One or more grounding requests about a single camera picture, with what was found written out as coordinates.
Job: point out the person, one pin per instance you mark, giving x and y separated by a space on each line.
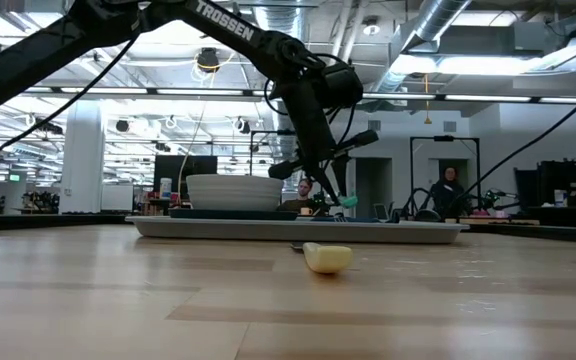
449 192
300 204

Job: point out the black background robot arm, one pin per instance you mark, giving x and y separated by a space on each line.
498 200

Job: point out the black ceiling device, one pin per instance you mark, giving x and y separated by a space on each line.
208 59

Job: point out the black monitor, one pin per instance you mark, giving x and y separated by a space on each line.
173 167

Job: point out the dark round plate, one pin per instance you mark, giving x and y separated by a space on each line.
228 214

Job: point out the black aluminium table frame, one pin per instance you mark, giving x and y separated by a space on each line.
43 220

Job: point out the white ceramic bowl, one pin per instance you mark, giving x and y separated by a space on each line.
233 192

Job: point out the grey plastic tray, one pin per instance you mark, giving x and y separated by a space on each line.
288 231

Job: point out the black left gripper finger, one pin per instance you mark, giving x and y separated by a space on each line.
342 172
327 184

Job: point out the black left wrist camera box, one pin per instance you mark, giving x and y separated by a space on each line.
343 85

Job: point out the white wipes canister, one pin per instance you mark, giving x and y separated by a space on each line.
165 189

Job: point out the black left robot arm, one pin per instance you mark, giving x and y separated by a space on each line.
218 20

